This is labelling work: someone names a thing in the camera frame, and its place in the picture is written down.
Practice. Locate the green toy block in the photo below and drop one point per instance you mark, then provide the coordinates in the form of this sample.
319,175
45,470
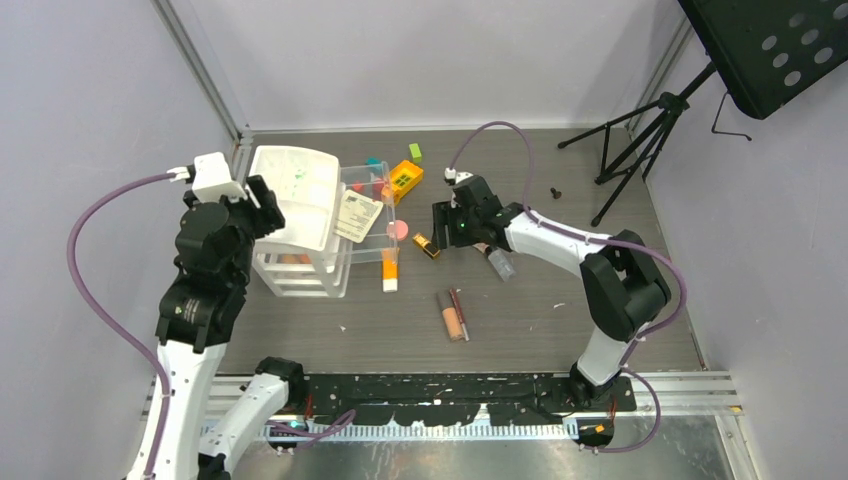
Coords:
415,153

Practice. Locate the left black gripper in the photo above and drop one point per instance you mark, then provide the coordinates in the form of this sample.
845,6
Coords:
268,217

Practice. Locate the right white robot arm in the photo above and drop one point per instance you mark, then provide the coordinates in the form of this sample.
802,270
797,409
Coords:
624,288

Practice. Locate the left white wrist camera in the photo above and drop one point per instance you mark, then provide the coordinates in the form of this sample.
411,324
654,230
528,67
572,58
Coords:
210,179

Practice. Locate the clear plastic drawer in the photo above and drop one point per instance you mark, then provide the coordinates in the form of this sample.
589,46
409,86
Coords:
377,240

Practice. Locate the yellow toy block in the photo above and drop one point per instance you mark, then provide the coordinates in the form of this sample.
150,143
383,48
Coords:
403,178

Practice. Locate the black tripod stand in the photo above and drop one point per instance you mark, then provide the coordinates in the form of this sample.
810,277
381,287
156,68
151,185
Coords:
765,53

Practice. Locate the white plastic drawer organizer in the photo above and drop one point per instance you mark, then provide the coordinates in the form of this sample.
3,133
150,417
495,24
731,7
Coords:
305,258

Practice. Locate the red makeup pencil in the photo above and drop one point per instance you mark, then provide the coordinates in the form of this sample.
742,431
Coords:
460,315

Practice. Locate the teal toy block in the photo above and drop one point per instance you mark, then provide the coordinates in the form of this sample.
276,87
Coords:
375,166

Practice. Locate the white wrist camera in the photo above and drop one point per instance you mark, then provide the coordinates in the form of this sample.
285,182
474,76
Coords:
210,179
453,177

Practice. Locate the aluminium rail frame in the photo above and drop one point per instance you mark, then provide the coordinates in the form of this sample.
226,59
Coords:
657,396

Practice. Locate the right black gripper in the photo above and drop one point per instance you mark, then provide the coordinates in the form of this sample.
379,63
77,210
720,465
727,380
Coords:
444,214

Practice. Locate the orange cream tube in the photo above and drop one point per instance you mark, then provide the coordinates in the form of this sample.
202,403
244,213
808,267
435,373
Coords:
389,265

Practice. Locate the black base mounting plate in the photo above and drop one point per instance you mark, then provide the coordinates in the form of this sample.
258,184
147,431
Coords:
432,400

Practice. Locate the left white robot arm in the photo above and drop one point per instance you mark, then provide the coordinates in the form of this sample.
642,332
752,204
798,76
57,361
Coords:
173,446

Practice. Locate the gold black lipstick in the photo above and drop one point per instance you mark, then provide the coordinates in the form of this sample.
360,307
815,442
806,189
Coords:
426,246

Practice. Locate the foundation tube grey cap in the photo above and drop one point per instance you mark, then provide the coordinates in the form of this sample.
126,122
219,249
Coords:
450,316

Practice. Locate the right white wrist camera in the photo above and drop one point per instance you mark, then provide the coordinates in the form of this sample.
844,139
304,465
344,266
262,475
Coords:
453,177

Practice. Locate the small pink round puff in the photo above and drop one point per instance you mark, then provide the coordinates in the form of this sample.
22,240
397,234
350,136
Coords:
397,230

